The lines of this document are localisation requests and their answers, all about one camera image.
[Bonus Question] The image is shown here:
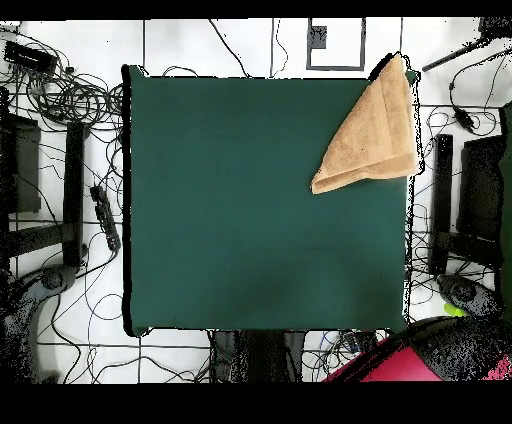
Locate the orange terry towel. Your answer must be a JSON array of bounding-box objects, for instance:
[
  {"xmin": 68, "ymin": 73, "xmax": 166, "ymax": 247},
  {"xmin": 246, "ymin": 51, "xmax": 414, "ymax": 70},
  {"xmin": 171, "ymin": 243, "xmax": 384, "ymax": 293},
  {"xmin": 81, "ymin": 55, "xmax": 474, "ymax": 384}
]
[{"xmin": 310, "ymin": 53, "xmax": 422, "ymax": 196}]

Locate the dark green table cloth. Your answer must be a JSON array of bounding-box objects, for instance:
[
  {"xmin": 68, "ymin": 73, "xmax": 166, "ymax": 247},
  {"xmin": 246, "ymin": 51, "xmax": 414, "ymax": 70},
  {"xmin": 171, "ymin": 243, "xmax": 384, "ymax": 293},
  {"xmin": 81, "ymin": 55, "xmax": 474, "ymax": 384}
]
[{"xmin": 121, "ymin": 63, "xmax": 421, "ymax": 337}]

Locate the black power strip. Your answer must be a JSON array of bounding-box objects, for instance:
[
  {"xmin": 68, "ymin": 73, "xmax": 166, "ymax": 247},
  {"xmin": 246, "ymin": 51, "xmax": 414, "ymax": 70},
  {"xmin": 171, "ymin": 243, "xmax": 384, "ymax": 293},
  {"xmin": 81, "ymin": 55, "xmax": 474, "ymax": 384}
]
[
  {"xmin": 351, "ymin": 330, "xmax": 380, "ymax": 354},
  {"xmin": 89, "ymin": 183, "xmax": 122, "ymax": 253}
]

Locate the black metal stand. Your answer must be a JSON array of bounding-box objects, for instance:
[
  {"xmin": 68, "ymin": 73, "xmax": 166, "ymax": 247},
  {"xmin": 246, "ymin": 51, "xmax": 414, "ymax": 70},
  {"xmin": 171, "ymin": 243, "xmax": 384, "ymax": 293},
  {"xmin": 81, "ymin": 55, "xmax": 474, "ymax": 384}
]
[
  {"xmin": 428, "ymin": 133, "xmax": 503, "ymax": 277},
  {"xmin": 0, "ymin": 121, "xmax": 89, "ymax": 269}
]

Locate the black adapter box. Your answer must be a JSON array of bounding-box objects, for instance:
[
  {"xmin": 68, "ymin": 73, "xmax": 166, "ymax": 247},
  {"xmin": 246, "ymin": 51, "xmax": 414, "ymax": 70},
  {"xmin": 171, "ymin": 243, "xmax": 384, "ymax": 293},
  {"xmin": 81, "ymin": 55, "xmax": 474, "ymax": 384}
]
[{"xmin": 2, "ymin": 39, "xmax": 59, "ymax": 77}]

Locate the black tripod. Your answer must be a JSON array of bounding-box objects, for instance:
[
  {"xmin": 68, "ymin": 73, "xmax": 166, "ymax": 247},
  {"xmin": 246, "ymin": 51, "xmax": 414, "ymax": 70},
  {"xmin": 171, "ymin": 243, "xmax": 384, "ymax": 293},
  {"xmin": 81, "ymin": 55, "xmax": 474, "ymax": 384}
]
[{"xmin": 420, "ymin": 15, "xmax": 512, "ymax": 72}]

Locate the black inline cable adapter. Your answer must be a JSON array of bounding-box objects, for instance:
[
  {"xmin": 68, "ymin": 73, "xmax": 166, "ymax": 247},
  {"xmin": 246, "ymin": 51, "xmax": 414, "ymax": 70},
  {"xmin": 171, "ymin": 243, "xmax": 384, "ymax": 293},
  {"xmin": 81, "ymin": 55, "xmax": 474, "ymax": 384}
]
[{"xmin": 453, "ymin": 107, "xmax": 477, "ymax": 134}]

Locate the black cable tangle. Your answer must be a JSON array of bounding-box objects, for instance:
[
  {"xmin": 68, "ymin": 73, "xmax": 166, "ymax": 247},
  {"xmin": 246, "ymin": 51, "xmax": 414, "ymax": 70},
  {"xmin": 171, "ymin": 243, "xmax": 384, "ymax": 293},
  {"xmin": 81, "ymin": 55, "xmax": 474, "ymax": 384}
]
[{"xmin": 0, "ymin": 23, "xmax": 125, "ymax": 133}]

